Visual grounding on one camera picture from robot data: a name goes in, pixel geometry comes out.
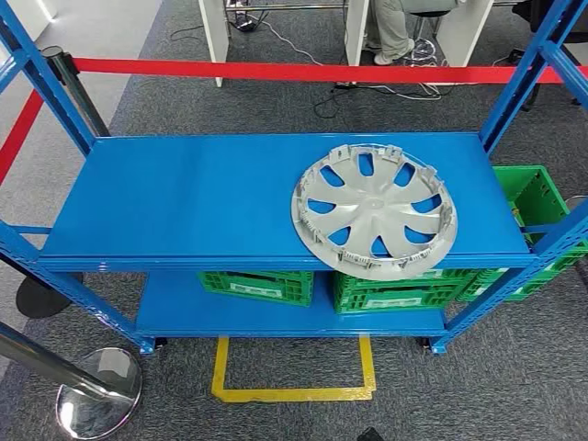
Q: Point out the grey plastic wheel hubcap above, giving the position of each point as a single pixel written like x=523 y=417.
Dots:
x=374 y=207

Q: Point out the blue metal shelf rack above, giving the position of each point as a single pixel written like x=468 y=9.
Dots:
x=183 y=195

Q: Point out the green plastic crate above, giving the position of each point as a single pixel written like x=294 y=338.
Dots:
x=211 y=286
x=471 y=286
x=533 y=195
x=349 y=298

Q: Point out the white desk panel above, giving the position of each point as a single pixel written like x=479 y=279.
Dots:
x=464 y=30
x=355 y=30
x=213 y=36

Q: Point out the black power strip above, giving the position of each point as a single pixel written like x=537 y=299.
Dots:
x=243 y=23

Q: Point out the person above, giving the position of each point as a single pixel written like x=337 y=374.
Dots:
x=390 y=24

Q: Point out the chrome base stool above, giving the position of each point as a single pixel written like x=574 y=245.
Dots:
x=419 y=27

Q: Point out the black pole stand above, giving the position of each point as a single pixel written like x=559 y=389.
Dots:
x=46 y=298

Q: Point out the black office chair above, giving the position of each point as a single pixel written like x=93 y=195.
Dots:
x=528 y=15

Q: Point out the chrome stanchion post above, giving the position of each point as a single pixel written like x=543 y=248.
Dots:
x=101 y=395
x=78 y=91

